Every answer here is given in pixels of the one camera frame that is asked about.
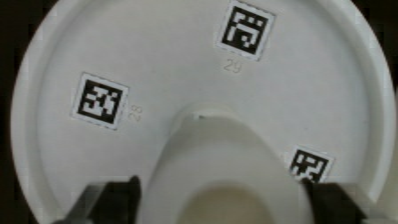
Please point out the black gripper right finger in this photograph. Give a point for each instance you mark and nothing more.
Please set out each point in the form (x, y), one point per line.
(333, 205)

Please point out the white cylindrical table leg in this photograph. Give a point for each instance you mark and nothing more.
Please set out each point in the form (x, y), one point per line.
(221, 183)

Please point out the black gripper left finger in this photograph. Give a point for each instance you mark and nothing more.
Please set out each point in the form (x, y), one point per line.
(107, 204)

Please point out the white round table top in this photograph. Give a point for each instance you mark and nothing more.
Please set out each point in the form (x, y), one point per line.
(132, 58)

